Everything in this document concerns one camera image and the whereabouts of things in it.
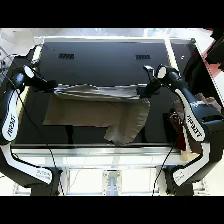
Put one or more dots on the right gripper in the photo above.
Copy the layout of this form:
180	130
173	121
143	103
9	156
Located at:
149	90

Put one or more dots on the silver frame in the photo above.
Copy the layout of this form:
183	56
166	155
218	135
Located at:
111	181

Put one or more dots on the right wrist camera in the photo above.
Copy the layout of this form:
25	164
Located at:
149	72

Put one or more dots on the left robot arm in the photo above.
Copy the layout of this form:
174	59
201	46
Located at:
11	120

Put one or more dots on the beige grey shirt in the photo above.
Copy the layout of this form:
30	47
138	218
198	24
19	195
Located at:
100	111

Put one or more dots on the red garment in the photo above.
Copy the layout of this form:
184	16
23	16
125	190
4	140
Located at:
178	131

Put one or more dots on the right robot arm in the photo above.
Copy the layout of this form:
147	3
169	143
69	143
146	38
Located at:
195	123

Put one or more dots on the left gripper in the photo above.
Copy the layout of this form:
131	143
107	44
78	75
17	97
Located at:
47	85

